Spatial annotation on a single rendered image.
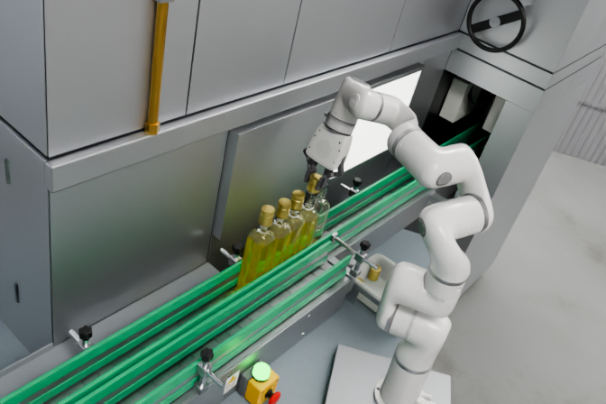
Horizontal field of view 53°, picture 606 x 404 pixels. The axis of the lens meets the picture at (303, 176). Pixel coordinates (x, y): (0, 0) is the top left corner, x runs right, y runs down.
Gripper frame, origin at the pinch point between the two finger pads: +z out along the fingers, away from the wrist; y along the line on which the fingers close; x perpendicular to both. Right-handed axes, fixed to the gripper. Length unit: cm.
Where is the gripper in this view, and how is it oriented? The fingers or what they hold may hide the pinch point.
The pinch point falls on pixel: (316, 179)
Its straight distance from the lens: 159.8
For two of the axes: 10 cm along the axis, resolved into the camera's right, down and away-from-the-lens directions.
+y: 7.3, 5.0, -4.6
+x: 5.7, -0.9, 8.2
